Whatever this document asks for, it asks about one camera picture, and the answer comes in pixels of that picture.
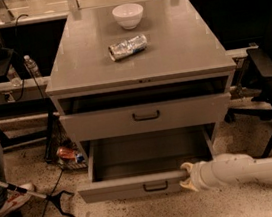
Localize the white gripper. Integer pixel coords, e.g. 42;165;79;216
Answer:
180;161;219;192

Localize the grey drawer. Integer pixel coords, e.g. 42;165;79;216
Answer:
78;126;213;203
60;93;230;142

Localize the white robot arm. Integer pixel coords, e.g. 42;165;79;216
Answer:
180;153;272;192

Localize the grey metal drawer cabinet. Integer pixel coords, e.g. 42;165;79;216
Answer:
34;0;249;170

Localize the grey top drawer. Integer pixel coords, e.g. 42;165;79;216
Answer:
60;93;230;142

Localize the orange bottle on floor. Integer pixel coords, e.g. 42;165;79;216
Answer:
56;146;85;163

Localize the grabber reach tool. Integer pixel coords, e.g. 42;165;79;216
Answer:
0;181;74;217

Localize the crushed silver can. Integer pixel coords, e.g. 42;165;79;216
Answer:
108;34;148;62

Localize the white ceramic bowl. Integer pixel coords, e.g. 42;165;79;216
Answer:
112;3;144;30

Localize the white sneaker shoe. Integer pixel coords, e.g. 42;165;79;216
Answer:
0;188;31;217

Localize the clear plastic water bottle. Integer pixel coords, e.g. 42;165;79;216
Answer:
24;55;42;79

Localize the black cable on floor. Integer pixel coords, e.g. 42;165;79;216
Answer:
27;167;71;217

